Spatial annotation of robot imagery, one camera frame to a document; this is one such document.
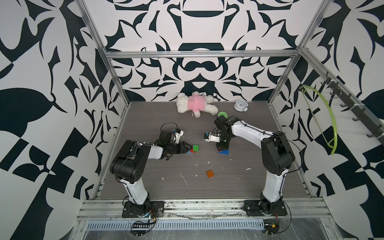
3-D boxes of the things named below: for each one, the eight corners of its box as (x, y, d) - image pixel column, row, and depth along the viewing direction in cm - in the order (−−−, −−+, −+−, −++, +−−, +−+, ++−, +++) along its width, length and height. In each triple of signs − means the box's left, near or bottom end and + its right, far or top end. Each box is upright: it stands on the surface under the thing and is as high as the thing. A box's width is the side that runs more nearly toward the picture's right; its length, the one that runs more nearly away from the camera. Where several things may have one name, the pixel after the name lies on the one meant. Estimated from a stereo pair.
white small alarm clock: (235, 111, 115) (236, 109, 113) (233, 102, 121) (233, 100, 119) (248, 111, 115) (249, 109, 113) (245, 102, 121) (246, 100, 119)
